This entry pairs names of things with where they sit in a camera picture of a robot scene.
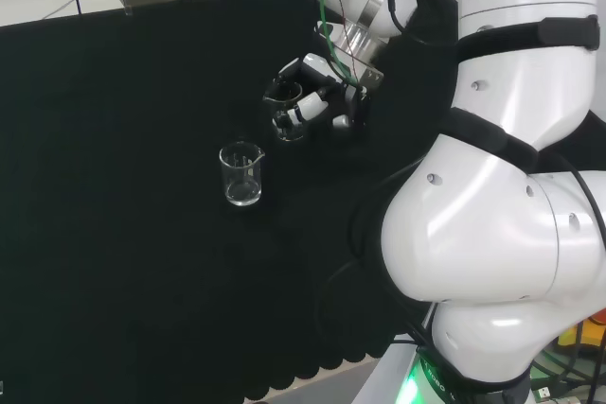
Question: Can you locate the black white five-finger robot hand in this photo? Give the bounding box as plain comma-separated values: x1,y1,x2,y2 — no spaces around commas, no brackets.
262,52,385,143

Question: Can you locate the small clear glass beaker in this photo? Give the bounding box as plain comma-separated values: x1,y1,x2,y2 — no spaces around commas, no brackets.
262,81,307,143

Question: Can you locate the clear glass beaker with spout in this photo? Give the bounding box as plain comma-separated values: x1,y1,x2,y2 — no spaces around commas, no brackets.
218,141,266,208

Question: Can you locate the black bench cloth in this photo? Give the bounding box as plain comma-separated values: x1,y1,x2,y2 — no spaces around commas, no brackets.
0,0,606,404

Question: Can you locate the yellow emergency stop button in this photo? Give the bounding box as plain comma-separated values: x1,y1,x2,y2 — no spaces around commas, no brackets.
557,305,606,359

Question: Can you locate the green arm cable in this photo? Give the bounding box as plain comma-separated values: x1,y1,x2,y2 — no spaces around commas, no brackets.
313,0,366,89

